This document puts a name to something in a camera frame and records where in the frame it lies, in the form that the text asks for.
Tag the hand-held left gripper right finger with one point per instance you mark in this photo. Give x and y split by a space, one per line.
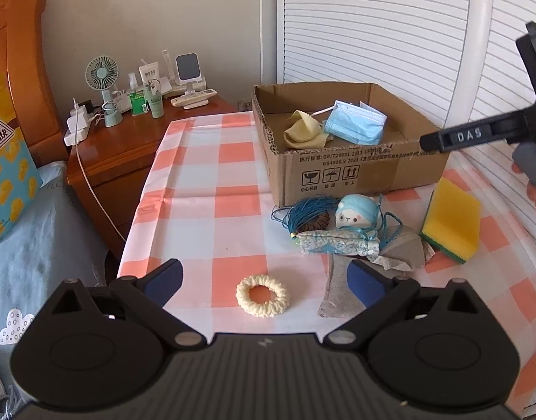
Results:
364 282

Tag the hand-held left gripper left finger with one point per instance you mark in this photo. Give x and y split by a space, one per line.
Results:
165 278

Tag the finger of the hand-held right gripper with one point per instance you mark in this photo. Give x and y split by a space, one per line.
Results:
469 133

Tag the blue white plush toy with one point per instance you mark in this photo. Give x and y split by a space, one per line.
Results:
355 214

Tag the yellow green sponge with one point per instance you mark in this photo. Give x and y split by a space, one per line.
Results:
454 214

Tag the brown cardboard box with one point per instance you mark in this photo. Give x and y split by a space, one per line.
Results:
360 175

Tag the blue face mask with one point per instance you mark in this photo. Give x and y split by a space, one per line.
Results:
353 124

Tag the grey sock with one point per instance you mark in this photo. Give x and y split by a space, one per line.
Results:
338 297

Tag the blue patterned fabric pouch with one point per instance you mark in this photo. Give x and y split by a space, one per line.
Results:
333 243

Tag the grey fabric pouch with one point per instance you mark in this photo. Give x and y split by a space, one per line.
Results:
406 245

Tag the orange white checked tablecloth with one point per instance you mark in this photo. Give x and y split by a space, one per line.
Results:
198 210

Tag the cream scrunchie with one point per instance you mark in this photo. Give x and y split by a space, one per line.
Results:
246 302

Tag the blue cloud print bedsheet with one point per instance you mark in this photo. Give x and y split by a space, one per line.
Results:
40 249

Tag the wooden nightstand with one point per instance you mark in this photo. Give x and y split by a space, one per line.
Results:
119 157

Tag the white louvered door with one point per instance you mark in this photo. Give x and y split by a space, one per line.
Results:
382 30

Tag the yellow cleaning cloth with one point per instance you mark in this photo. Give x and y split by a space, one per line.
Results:
303 133

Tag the white power strip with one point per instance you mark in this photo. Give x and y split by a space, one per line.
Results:
77 135

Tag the green cream tube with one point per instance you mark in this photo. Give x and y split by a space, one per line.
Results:
156 105

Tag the green sanitizer bottle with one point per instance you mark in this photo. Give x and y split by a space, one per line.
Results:
137 103

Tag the white charger plug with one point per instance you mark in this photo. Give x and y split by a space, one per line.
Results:
79 118

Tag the white remote control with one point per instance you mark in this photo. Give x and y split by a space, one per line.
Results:
193 96

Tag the yellow blue paper bag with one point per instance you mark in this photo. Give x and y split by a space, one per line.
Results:
9 175

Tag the black charger plug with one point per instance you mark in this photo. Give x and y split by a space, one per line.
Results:
87 106

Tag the white cream tube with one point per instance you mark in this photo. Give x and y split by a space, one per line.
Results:
149 72

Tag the green desk fan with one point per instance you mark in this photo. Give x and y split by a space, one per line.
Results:
102 74

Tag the white phone stand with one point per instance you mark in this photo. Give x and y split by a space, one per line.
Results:
187 65

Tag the wooden bed headboard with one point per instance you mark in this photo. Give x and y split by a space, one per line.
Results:
27 52

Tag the wall power outlet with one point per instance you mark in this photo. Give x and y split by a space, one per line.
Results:
245 105

